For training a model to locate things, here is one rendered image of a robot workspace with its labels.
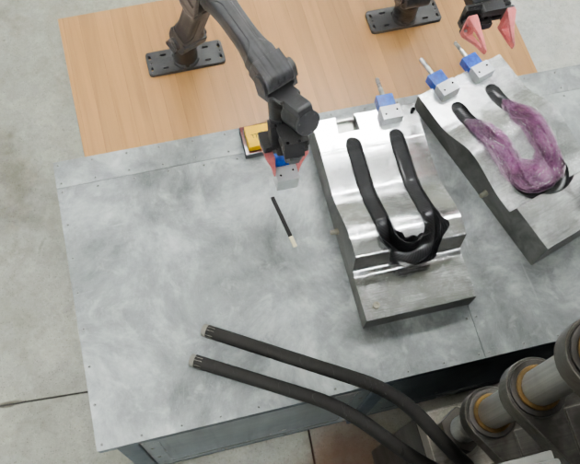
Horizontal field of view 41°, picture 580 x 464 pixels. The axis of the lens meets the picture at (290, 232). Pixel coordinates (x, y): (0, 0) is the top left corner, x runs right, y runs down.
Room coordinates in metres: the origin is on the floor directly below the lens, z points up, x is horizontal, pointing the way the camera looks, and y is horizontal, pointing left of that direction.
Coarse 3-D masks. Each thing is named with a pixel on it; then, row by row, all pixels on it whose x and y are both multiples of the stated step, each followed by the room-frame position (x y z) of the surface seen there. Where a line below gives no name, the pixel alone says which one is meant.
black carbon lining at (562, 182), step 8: (488, 88) 1.17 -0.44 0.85; (496, 88) 1.17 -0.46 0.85; (496, 96) 1.15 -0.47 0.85; (504, 96) 1.15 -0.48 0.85; (456, 104) 1.10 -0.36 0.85; (496, 104) 1.12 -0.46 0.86; (456, 112) 1.08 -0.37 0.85; (464, 112) 1.09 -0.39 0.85; (464, 120) 1.06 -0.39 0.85; (568, 168) 0.96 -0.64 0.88; (568, 176) 0.94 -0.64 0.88; (560, 184) 0.92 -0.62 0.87; (568, 184) 0.89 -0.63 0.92; (520, 192) 0.87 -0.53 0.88; (536, 192) 0.88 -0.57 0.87; (544, 192) 0.86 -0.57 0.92; (552, 192) 0.87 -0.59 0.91
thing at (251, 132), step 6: (252, 126) 0.96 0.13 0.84; (258, 126) 0.96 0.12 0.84; (264, 126) 0.97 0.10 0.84; (246, 132) 0.94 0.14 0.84; (252, 132) 0.95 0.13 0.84; (258, 132) 0.95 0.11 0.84; (246, 138) 0.93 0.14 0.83; (252, 138) 0.93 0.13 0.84; (252, 144) 0.91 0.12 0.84; (258, 144) 0.92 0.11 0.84; (252, 150) 0.90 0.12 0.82
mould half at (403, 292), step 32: (320, 128) 0.95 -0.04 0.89; (384, 128) 0.98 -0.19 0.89; (416, 128) 1.00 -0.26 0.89; (320, 160) 0.88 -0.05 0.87; (384, 160) 0.90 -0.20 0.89; (416, 160) 0.91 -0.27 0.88; (352, 192) 0.80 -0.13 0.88; (384, 192) 0.81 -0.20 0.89; (352, 224) 0.70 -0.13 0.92; (416, 224) 0.72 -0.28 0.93; (352, 256) 0.64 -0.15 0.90; (384, 256) 0.65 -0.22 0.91; (448, 256) 0.69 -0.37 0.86; (352, 288) 0.59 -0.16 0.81; (384, 288) 0.59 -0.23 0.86; (416, 288) 0.60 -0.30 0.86; (448, 288) 0.61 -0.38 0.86; (384, 320) 0.52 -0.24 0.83
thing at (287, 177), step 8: (280, 160) 0.82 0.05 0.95; (280, 168) 0.79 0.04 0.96; (288, 168) 0.80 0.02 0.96; (296, 168) 0.80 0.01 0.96; (280, 176) 0.78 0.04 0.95; (288, 176) 0.78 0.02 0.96; (296, 176) 0.78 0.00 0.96; (280, 184) 0.77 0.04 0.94; (288, 184) 0.77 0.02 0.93; (296, 184) 0.78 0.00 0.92
